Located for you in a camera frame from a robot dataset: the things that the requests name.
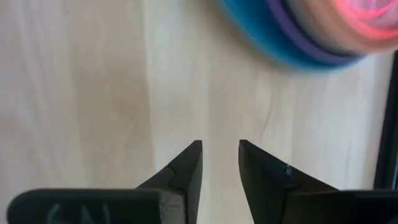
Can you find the purple plastic plate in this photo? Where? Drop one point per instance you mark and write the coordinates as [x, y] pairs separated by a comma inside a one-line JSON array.
[[289, 34]]

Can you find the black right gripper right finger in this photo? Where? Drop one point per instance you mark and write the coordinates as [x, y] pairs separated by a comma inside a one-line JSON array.
[[264, 186]]

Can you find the orange-brown plastic plate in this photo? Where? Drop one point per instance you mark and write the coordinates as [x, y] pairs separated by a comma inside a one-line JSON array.
[[317, 25]]

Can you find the large blue plastic plate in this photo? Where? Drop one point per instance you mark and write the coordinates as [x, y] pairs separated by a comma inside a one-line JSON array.
[[258, 34]]

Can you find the red translucent plastic plate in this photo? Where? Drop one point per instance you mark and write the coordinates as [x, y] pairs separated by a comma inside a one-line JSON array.
[[357, 21]]

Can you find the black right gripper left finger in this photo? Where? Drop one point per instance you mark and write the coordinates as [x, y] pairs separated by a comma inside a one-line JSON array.
[[183, 186]]

